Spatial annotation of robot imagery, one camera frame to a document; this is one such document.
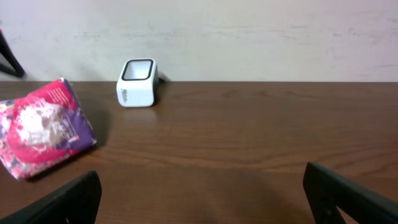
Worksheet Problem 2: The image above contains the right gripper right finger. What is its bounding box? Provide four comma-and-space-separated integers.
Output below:
303, 162, 397, 224

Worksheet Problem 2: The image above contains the purple red pantyliner pack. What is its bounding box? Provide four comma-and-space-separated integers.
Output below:
1, 78, 96, 179

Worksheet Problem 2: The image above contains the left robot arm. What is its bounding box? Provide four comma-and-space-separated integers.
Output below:
1, 31, 25, 78

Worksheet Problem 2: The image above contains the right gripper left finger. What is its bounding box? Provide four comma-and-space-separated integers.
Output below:
1, 171, 102, 224

